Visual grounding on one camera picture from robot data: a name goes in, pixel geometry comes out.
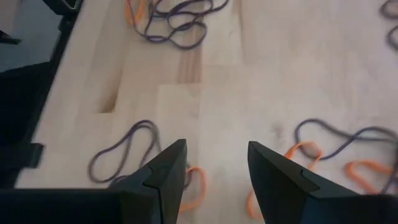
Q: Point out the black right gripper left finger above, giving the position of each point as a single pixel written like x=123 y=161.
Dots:
x=164 y=186

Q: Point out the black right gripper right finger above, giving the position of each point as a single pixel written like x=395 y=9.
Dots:
x=280 y=186

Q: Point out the orange rubber band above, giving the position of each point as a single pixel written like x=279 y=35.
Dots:
x=357 y=163
x=304 y=144
x=203 y=186
x=129 y=14

